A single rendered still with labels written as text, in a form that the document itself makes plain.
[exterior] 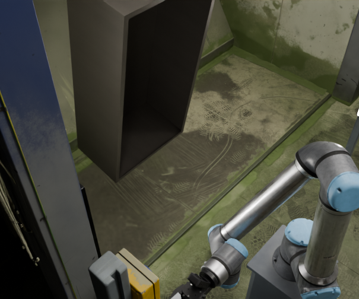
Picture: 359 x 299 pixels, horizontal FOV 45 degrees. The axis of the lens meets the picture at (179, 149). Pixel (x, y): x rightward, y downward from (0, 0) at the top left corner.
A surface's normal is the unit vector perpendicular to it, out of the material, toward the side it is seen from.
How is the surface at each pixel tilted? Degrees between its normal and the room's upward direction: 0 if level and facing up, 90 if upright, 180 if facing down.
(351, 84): 90
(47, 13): 57
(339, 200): 83
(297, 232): 5
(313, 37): 90
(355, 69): 90
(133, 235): 0
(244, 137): 0
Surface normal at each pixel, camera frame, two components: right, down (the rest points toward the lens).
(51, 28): 0.62, 0.02
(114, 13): -0.67, 0.54
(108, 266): 0.00, -0.70
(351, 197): 0.12, 0.61
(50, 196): 0.73, 0.48
